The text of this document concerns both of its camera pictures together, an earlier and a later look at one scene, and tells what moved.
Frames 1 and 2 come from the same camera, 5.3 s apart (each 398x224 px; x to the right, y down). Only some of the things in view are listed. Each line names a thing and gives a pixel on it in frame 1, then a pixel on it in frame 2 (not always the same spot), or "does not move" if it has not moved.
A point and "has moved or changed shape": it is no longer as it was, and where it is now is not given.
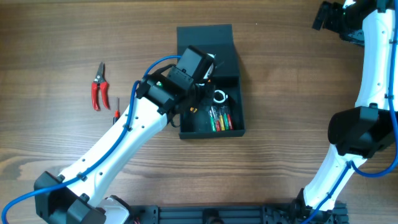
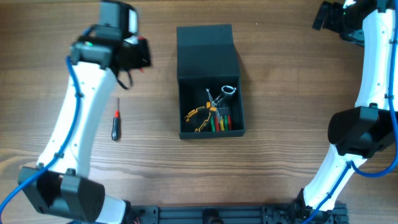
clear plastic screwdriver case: x=220 y=119 does not move
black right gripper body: x=325 y=18 does not move
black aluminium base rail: x=272 y=214 does not move
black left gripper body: x=204 y=91 → x=142 y=52
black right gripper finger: x=321 y=15 does not move
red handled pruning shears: x=99 y=82 has moved or changed shape
